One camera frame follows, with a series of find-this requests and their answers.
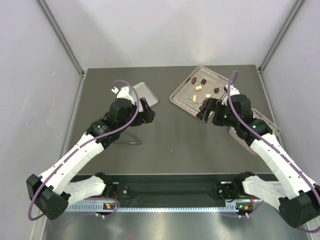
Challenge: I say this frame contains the dark round chocolate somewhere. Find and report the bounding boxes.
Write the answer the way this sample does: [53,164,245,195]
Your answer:
[213,88,220,94]

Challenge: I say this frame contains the slotted cable duct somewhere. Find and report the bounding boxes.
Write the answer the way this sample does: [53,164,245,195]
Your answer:
[65,201,252,213]

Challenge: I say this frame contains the small plain metal tray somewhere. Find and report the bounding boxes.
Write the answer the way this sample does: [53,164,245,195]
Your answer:
[133,82,159,107]

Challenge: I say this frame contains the milk chocolate block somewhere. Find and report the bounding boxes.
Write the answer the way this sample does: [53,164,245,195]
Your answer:
[191,77,197,85]

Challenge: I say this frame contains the metal serving tongs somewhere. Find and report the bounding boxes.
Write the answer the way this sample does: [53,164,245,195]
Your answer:
[117,132,142,146]

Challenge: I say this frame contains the pink chocolate tin box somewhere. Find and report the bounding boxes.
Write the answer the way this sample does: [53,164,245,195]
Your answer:
[228,107,281,156]

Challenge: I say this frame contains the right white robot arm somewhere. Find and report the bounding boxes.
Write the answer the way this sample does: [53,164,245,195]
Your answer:
[196,85,320,228]

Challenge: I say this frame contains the left aluminium frame post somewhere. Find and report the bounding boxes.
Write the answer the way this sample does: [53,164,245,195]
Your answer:
[35,0,85,76]

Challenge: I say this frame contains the large stepped metal tray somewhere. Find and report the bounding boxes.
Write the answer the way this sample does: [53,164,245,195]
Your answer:
[169,66,228,117]

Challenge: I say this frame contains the right aluminium frame post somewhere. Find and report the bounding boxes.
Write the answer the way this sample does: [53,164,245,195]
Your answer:
[257,0,306,75]

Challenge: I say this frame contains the aluminium frame post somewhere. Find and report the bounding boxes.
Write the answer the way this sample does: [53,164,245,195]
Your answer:
[35,0,85,76]
[257,0,306,75]

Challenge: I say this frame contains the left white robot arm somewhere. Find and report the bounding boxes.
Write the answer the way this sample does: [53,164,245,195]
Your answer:
[26,85,157,220]

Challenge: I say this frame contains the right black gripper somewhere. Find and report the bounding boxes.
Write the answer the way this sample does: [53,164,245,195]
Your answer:
[196,97,239,128]

